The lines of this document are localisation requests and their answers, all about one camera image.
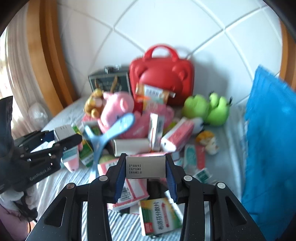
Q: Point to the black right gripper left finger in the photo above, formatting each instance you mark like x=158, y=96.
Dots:
x=62, y=220

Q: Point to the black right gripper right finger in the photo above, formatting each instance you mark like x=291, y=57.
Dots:
x=229, y=220

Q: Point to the grey small medicine box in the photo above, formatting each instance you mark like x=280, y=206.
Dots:
x=153, y=167

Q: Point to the green yellow medicine box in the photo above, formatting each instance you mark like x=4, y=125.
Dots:
x=157, y=216

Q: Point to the white sheer curtain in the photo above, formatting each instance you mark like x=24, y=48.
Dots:
x=18, y=80

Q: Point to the light blue plastic clamp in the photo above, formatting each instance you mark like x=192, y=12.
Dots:
x=122, y=125

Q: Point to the white cylinder tube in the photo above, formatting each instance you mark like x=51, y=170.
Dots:
x=130, y=146

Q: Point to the pink white long box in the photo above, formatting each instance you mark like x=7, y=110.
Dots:
x=177, y=137

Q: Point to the small yellow white plush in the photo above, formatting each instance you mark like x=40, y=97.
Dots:
x=208, y=140

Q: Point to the green frog plush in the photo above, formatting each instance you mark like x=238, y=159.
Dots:
x=214, y=110

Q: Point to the blue felt storage bin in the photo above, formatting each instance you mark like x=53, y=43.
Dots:
x=269, y=192

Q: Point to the brown plush toy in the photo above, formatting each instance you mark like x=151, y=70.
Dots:
x=95, y=104

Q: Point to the pink pig plush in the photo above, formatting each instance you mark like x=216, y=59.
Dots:
x=116, y=105

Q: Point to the dark green metal box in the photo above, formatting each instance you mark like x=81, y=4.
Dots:
x=111, y=78

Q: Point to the red bear handbag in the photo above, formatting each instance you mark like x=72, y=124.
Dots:
x=170, y=73

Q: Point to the wooden frame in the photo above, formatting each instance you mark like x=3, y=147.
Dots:
x=46, y=56

